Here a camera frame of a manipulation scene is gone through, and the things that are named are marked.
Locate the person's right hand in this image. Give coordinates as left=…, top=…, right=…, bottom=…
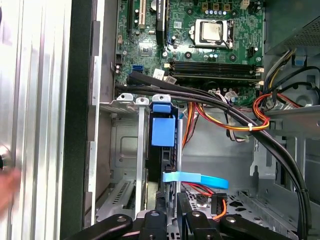
left=0, top=169, right=23, bottom=213

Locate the blue flat wire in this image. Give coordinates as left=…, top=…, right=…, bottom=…
left=161, top=171, right=230, bottom=191

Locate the thick black cable bundle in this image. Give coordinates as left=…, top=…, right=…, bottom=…
left=116, top=71, right=313, bottom=240

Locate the hard disk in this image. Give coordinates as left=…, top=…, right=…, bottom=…
left=148, top=101, right=183, bottom=216

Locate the red orange power wire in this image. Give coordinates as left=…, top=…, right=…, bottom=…
left=181, top=181, right=229, bottom=221

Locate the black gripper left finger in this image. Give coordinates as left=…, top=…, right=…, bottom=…
left=63, top=191, right=168, bottom=240

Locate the black RAM slot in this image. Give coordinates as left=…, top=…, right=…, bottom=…
left=167, top=59, right=264, bottom=73
left=169, top=72, right=265, bottom=85

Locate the grey optical drive cage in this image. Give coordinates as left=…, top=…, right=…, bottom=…
left=251, top=104, right=320, bottom=226

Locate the black PC case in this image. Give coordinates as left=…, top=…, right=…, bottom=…
left=59, top=0, right=320, bottom=240

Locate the silver disk bay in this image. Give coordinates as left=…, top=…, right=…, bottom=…
left=96, top=92, right=185, bottom=223

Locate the silver CPU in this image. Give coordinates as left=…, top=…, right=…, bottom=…
left=201, top=21, right=224, bottom=43

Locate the green motherboard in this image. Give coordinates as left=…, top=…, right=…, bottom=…
left=114, top=0, right=266, bottom=107

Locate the CPU socket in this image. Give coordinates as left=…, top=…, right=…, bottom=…
left=191, top=17, right=236, bottom=50

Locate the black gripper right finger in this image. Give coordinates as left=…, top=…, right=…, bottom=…
left=176, top=191, right=295, bottom=240

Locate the grey power supply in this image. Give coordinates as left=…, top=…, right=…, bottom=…
left=264, top=0, right=320, bottom=55

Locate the orange yellow wire bundle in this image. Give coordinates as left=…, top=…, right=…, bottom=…
left=181, top=92, right=301, bottom=151

